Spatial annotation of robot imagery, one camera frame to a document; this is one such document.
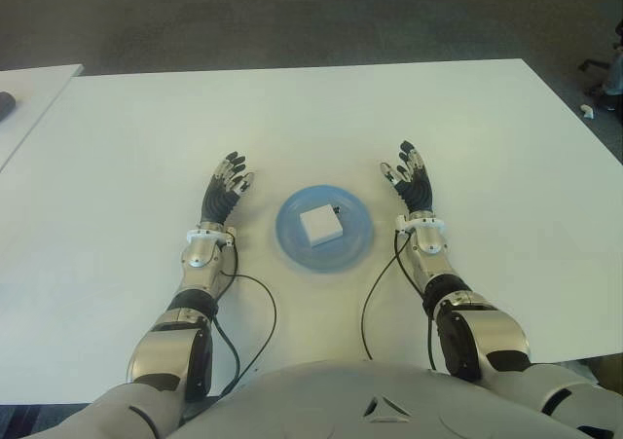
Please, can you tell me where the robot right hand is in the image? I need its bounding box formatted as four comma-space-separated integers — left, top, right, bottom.
378, 139, 437, 216

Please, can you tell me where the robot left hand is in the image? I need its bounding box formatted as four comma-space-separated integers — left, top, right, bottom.
200, 151, 256, 229

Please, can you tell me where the thick black cable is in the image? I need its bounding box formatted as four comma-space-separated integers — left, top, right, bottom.
213, 321, 242, 396
426, 314, 437, 370

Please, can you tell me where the black office chair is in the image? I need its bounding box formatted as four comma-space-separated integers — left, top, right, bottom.
577, 57, 614, 97

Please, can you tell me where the thin black cable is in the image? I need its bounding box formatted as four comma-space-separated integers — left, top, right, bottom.
221, 246, 277, 386
360, 232, 408, 361

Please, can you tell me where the white side table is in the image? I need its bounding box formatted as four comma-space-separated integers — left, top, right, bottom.
0, 63, 84, 172

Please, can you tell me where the blue plate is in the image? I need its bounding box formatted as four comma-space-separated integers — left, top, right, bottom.
275, 183, 377, 274

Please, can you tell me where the grey robot torso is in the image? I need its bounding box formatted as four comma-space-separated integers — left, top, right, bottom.
167, 359, 580, 439

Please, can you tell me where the white charger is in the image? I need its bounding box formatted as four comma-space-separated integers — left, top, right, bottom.
298, 203, 345, 246

